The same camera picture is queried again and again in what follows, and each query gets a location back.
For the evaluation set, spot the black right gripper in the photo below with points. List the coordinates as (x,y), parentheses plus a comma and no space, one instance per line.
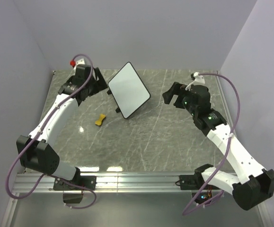
(177,89)

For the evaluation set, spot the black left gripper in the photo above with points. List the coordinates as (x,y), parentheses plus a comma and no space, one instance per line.
(100,85)

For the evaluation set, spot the black framed small whiteboard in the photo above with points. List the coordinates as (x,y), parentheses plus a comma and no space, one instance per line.
(128,90)

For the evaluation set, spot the yellow black whiteboard eraser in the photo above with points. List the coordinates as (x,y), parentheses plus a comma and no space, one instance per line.
(100,120)

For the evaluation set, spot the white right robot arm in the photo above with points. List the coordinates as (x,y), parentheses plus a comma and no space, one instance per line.
(251,184)

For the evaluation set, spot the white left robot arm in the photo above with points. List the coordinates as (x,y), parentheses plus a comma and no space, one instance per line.
(36,149)

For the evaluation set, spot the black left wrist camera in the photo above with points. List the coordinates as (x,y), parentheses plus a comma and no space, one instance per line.
(81,74)

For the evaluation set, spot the aluminium right side rail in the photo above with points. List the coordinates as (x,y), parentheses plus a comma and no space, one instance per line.
(231,123)

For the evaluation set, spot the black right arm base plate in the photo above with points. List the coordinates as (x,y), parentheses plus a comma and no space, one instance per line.
(190,182)

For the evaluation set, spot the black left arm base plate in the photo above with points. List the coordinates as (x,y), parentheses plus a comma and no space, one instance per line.
(85,181)

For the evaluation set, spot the aluminium front mounting rail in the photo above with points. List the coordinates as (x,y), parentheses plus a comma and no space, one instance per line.
(116,182)

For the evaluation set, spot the aluminium left side rail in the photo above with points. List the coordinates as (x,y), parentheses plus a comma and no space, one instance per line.
(9,213)

